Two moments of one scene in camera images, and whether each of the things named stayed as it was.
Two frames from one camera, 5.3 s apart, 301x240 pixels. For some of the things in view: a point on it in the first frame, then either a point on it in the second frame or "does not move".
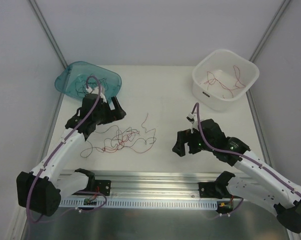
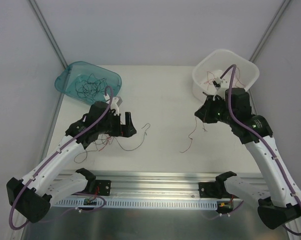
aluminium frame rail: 155,184 does not move
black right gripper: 188,139 to 205,111
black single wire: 77,81 does not move
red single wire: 238,78 does not move
